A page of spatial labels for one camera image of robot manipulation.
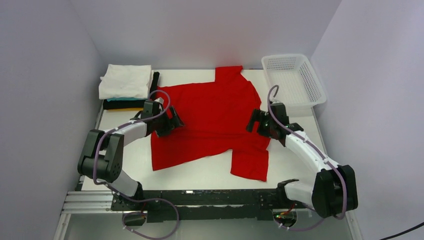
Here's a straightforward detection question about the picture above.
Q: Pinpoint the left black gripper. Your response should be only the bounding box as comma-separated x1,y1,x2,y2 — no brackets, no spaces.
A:
153,106,185,138

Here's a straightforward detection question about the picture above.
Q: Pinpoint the red t-shirt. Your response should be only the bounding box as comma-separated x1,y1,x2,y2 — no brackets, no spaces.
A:
150,65,270,182

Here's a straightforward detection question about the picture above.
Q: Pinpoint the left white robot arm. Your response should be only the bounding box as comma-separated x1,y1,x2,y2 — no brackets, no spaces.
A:
77,100,184,210

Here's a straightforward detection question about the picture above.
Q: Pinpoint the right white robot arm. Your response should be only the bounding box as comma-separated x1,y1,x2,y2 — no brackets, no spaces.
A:
160,103,359,219

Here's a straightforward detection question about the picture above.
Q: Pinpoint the yellow folded t-shirt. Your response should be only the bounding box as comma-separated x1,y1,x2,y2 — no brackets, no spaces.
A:
105,107,144,112

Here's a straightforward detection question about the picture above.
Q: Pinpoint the white plastic basket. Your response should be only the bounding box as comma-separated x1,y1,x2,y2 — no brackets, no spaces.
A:
261,53,327,111

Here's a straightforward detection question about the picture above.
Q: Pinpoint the teal folded t-shirt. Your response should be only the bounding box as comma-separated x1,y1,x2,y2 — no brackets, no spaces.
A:
106,97,148,102

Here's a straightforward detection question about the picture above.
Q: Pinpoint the black folded t-shirt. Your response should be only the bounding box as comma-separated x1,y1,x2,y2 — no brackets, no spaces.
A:
102,71,160,110

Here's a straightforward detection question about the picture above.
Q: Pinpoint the white folded t-shirt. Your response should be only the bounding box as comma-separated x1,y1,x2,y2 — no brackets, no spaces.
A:
98,64,153,100

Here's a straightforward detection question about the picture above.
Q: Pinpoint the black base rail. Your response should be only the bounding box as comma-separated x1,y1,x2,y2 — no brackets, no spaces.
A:
110,188,305,223

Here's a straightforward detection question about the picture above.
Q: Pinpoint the aluminium frame rail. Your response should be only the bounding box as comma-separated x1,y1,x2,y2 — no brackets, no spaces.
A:
61,191,113,214

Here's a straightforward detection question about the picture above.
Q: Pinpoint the black floor cable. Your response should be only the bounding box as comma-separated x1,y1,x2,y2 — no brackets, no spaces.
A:
379,225,424,240

